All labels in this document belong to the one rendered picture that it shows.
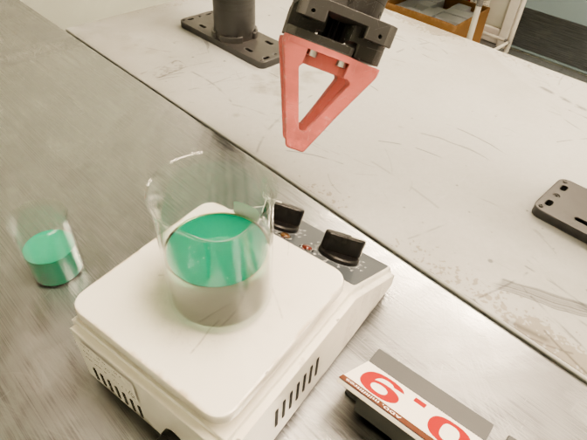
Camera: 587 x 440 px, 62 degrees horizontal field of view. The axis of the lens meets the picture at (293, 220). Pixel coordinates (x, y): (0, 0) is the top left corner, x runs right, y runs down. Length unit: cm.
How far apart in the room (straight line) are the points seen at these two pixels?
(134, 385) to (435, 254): 28
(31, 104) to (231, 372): 50
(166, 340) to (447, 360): 21
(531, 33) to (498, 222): 287
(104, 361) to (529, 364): 30
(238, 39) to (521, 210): 46
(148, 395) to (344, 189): 30
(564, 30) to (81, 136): 294
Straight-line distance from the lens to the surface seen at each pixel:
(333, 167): 54
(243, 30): 78
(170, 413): 29
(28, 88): 73
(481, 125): 67
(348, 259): 36
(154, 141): 58
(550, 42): 333
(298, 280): 30
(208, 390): 26
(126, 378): 31
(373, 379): 35
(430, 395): 37
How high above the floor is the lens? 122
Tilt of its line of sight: 43 degrees down
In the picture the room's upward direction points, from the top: 4 degrees clockwise
